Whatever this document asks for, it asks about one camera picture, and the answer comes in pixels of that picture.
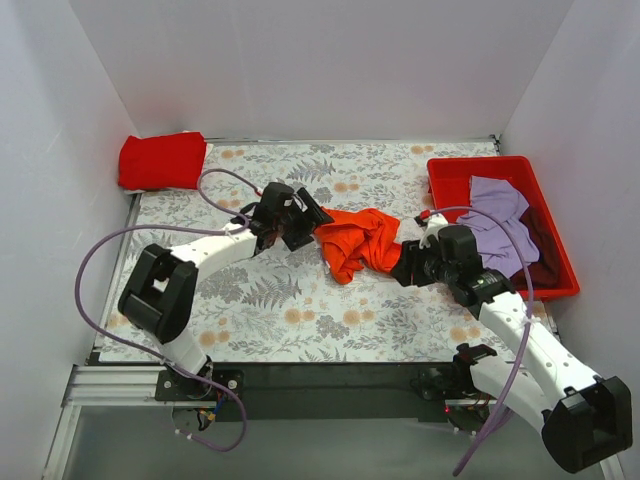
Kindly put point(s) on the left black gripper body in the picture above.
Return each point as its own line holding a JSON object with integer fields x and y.
{"x": 304, "y": 220}

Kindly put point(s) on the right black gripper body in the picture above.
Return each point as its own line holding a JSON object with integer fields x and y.
{"x": 409, "y": 262}

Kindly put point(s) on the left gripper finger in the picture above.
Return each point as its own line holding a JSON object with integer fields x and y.
{"x": 296, "y": 233}
{"x": 312, "y": 211}

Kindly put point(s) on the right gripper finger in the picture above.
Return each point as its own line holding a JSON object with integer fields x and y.
{"x": 402, "y": 272}
{"x": 410, "y": 248}

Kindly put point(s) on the orange t shirt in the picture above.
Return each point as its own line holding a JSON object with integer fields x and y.
{"x": 358, "y": 240}

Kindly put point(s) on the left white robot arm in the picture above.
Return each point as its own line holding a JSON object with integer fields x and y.
{"x": 158, "y": 296}

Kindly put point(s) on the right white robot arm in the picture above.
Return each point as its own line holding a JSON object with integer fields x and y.
{"x": 582, "y": 417}

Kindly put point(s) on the lavender t shirt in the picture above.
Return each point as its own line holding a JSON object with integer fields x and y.
{"x": 496, "y": 216}

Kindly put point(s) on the floral patterned table mat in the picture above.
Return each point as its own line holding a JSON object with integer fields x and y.
{"x": 284, "y": 306}

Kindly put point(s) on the red plastic bin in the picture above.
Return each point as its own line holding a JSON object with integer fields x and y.
{"x": 450, "y": 184}

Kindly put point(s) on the dark maroon t shirt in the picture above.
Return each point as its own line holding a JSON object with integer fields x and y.
{"x": 539, "y": 250}

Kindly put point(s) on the folded red t shirt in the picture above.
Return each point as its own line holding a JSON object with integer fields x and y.
{"x": 163, "y": 162}

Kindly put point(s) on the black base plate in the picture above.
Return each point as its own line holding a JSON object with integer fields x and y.
{"x": 426, "y": 392}

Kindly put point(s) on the aluminium frame rail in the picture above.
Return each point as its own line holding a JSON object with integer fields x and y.
{"x": 97, "y": 386}

